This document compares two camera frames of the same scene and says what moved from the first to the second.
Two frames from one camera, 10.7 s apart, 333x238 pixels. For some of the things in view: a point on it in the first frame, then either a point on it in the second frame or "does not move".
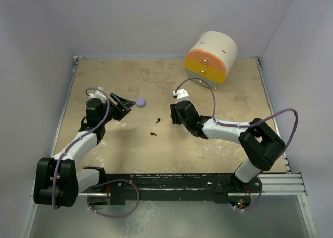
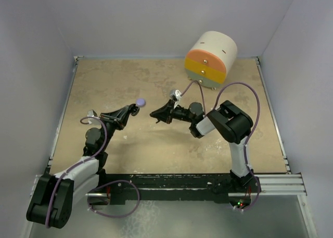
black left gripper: (122, 108) -> (117, 118)
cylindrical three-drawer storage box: (212, 56) does not move
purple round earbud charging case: (141, 102) does not move
